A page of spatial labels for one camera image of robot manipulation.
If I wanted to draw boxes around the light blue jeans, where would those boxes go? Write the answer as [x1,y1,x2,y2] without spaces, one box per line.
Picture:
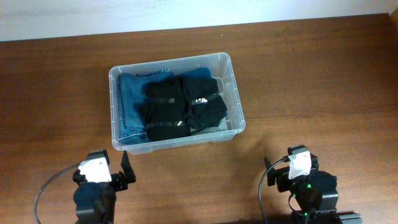
[190,118,228,136]

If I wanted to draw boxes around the black garment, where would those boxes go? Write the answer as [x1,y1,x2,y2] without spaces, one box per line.
[139,77,190,141]

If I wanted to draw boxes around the dark grey garment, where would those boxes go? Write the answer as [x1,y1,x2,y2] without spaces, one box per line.
[183,78,228,129]

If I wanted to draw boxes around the dark blue garment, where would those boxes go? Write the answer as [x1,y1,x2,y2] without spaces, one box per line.
[180,67,213,78]

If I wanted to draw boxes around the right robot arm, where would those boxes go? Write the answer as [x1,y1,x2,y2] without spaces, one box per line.
[258,145,363,224]

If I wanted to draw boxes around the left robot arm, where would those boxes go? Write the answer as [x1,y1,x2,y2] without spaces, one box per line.
[73,149,136,224]

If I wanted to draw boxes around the clear plastic storage container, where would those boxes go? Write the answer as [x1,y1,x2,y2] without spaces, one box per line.
[109,52,246,154]

